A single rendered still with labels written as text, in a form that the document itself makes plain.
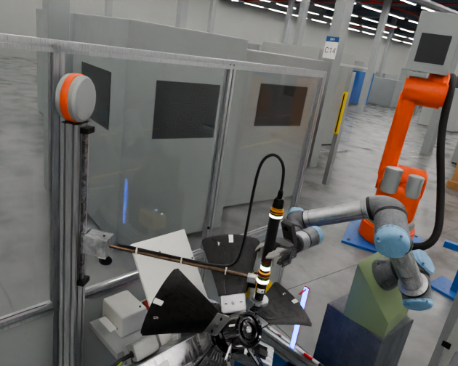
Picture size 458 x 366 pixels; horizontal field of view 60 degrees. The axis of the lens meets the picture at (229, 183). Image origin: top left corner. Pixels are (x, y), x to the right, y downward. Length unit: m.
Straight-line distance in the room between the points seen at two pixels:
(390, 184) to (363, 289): 3.22
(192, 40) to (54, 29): 1.85
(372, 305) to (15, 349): 1.52
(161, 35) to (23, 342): 2.69
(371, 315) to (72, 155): 1.43
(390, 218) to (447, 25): 3.73
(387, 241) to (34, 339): 1.46
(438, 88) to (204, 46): 2.70
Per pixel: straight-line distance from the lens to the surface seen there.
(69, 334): 1.80
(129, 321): 1.85
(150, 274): 1.56
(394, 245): 1.50
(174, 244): 1.64
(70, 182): 1.46
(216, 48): 4.04
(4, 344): 1.89
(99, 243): 1.51
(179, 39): 3.82
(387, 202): 1.56
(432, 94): 5.12
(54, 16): 5.14
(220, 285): 1.49
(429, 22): 5.05
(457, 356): 1.64
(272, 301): 1.65
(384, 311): 1.96
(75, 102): 1.35
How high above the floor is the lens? 2.12
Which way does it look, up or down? 19 degrees down
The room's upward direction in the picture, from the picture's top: 9 degrees clockwise
